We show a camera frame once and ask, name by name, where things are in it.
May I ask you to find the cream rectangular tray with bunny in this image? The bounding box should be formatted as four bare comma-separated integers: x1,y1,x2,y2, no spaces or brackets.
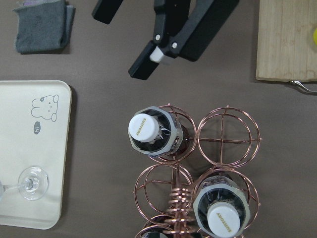
0,80,72,230

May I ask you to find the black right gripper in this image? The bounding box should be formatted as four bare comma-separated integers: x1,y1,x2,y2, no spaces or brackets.
128,0,239,80

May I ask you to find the folded grey cloth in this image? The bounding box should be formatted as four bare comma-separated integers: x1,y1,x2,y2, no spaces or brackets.
12,0,75,54

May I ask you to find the clear wine glass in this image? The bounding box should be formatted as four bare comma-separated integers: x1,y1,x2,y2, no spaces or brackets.
0,166,49,201

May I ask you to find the copper wire bottle basket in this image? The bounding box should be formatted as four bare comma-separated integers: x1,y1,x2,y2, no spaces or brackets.
133,105,262,238

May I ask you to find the half lemon slice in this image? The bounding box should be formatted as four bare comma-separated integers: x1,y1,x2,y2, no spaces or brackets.
309,27,317,53

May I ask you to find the tea bottle white cap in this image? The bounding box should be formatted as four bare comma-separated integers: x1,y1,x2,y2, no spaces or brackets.
127,106,191,159

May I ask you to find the bamboo cutting board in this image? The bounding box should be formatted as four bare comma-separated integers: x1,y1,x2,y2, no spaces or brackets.
256,0,317,95

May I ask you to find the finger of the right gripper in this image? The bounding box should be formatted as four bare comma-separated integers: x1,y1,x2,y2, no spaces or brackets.
92,0,123,24

